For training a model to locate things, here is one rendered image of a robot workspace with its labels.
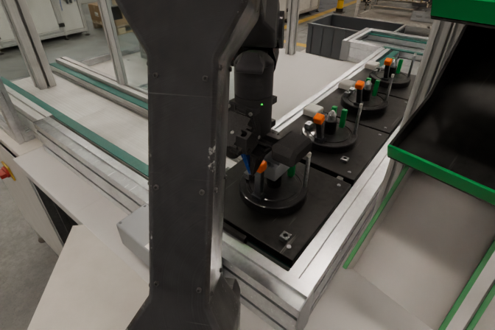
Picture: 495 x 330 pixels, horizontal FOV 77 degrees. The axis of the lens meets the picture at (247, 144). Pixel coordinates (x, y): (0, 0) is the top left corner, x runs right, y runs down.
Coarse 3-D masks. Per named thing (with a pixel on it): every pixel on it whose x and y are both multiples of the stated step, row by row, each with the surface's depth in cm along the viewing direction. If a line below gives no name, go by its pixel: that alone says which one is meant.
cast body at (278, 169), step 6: (270, 156) 58; (270, 162) 59; (276, 162) 58; (270, 168) 58; (276, 168) 58; (282, 168) 59; (288, 168) 62; (264, 174) 59; (270, 174) 58; (276, 174) 58; (282, 174) 60
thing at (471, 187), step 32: (480, 32) 42; (448, 64) 38; (480, 64) 42; (448, 96) 40; (480, 96) 39; (416, 128) 39; (448, 128) 37; (480, 128) 36; (416, 160) 34; (448, 160) 35; (480, 160) 34; (480, 192) 31
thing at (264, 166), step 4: (264, 160) 58; (264, 164) 55; (268, 164) 57; (260, 168) 55; (264, 168) 56; (256, 172) 57; (260, 172) 55; (256, 176) 57; (260, 176) 56; (256, 180) 58; (260, 180) 57; (256, 184) 58; (260, 184) 58; (256, 188) 59; (260, 188) 58; (256, 192) 59; (260, 192) 59
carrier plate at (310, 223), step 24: (240, 168) 71; (312, 168) 71; (312, 192) 64; (336, 192) 64; (240, 216) 59; (264, 216) 59; (288, 216) 59; (312, 216) 59; (264, 240) 54; (288, 264) 52
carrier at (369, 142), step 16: (304, 112) 92; (320, 112) 91; (336, 112) 82; (288, 128) 86; (304, 128) 82; (336, 128) 82; (352, 128) 82; (368, 128) 86; (320, 144) 76; (336, 144) 75; (352, 144) 76; (368, 144) 79; (304, 160) 74; (320, 160) 74; (336, 160) 74; (352, 160) 74; (368, 160) 74; (336, 176) 70; (352, 176) 69
